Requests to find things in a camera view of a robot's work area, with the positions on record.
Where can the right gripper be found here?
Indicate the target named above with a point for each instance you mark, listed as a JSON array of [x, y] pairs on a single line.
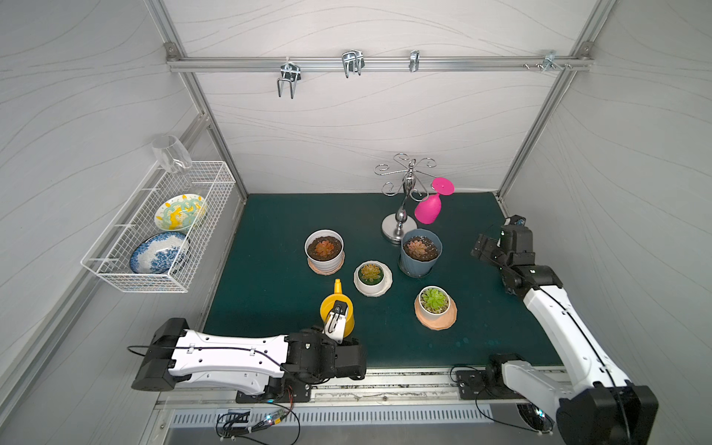
[[489, 249]]

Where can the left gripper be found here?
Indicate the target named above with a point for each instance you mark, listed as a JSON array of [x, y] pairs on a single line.
[[356, 360]]

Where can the yellow watering can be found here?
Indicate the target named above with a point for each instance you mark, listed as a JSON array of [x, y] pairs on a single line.
[[328, 303]]

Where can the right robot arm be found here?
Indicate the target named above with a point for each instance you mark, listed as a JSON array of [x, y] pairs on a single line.
[[600, 404]]

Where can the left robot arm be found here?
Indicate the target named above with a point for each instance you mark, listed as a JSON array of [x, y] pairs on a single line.
[[254, 366]]

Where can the blue-grey pot pink succulent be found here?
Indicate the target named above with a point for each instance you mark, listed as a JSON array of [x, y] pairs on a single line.
[[419, 251]]

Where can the white pot green succulent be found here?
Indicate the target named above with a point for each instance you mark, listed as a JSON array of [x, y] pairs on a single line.
[[433, 302]]

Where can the small white pot succulent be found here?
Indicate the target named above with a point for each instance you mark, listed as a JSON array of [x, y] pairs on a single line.
[[373, 279]]

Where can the white pot red succulent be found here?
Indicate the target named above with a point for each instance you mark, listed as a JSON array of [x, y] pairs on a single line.
[[323, 245]]

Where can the terracotta saucer back left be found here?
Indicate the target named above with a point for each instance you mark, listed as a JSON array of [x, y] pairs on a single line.
[[327, 268]]

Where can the pink wine glass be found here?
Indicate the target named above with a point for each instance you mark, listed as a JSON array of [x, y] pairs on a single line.
[[428, 210]]

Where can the green table mat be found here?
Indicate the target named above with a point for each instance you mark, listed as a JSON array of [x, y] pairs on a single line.
[[267, 287]]

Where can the silver glass hanger stand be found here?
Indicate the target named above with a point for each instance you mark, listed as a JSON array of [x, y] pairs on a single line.
[[415, 185]]

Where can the blue white patterned plate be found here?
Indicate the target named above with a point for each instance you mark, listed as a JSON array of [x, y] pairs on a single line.
[[160, 254]]

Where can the yellow green patterned plate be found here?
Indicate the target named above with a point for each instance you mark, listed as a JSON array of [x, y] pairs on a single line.
[[180, 213]]

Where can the clear glass cup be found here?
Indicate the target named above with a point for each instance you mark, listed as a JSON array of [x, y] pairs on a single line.
[[171, 154]]

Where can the metal double hook middle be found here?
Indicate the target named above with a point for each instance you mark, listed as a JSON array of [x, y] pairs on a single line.
[[353, 62]]

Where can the metal double hook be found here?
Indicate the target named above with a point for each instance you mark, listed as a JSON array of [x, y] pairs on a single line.
[[353, 62], [290, 75]]

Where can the metal double hook left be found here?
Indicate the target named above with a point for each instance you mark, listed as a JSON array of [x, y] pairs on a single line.
[[290, 75]]

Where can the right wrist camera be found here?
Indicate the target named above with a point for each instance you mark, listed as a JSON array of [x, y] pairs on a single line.
[[516, 220]]

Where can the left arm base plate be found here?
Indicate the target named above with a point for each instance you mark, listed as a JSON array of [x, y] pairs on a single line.
[[295, 392]]

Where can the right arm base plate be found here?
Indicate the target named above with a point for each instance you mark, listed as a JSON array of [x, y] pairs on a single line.
[[473, 383]]

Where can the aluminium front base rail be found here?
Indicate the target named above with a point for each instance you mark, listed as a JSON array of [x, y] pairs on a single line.
[[382, 386]]

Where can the white wire basket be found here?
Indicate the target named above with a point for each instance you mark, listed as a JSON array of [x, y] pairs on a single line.
[[108, 259]]

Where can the aluminium wall rail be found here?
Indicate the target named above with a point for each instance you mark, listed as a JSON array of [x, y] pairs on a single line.
[[372, 64]]

